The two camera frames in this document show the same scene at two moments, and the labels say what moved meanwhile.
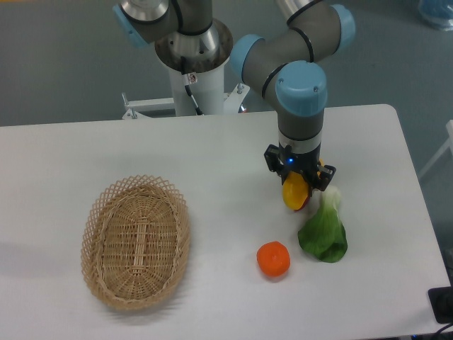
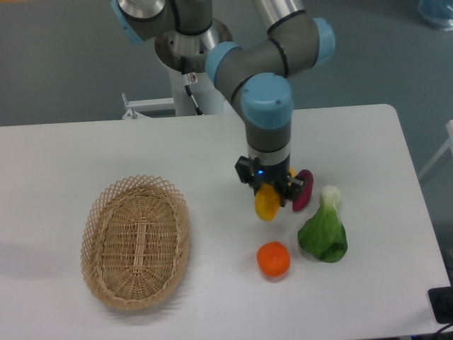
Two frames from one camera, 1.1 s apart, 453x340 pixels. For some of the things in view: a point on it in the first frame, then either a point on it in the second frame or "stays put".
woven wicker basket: (135, 241) stays put
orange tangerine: (273, 258) stays put
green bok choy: (324, 234) stays put
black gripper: (280, 159) to (253, 173)
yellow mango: (297, 190) to (267, 199)
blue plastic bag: (438, 12) stays put
